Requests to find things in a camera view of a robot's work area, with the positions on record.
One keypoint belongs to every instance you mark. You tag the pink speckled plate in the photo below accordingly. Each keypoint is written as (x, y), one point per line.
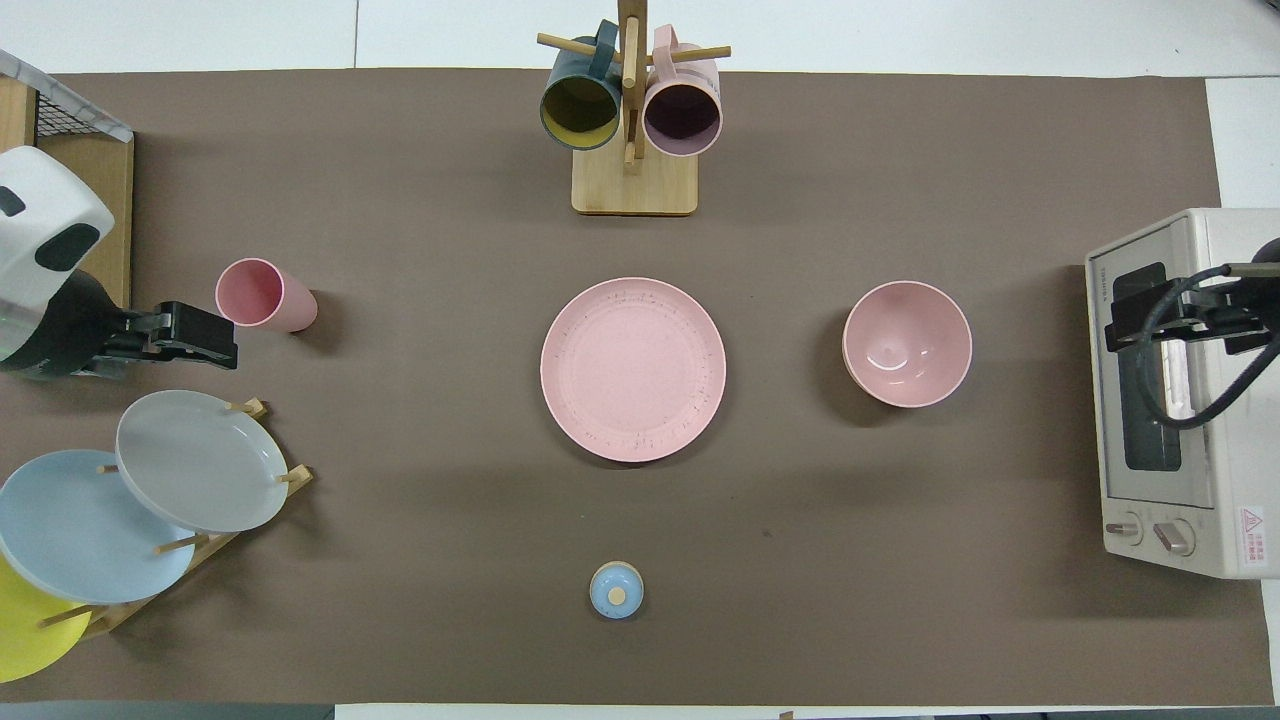
(633, 370)

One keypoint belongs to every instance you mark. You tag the pink tumbler cup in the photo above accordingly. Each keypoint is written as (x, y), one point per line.
(262, 296)

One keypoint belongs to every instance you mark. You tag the dark teal mug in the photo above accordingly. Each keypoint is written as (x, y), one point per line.
(580, 110)

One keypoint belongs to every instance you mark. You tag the beige toaster oven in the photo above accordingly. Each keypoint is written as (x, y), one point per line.
(1230, 450)

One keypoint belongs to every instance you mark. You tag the light blue plate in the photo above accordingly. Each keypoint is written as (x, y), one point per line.
(80, 530)

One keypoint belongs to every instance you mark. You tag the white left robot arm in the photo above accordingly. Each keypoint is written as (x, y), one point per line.
(45, 240)

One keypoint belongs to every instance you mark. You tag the blue lid with wooden knob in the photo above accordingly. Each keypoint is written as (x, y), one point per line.
(616, 592)

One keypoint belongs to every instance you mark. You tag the yellow plate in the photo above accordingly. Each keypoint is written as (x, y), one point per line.
(30, 635)

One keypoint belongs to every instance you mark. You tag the grey plate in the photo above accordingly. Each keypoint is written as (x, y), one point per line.
(200, 460)

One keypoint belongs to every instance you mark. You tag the brown table mat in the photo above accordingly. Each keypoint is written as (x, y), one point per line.
(450, 520)

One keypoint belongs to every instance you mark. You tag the pink mug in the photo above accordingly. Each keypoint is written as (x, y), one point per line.
(684, 115)

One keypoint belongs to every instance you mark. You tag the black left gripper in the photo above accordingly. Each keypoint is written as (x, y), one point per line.
(135, 335)

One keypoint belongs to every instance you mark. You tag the wooden mug tree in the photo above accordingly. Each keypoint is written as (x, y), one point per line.
(634, 185)

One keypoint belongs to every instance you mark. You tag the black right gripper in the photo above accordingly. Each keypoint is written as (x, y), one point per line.
(1215, 315)

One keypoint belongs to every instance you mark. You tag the wooden plate rack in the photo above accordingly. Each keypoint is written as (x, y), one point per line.
(215, 545)

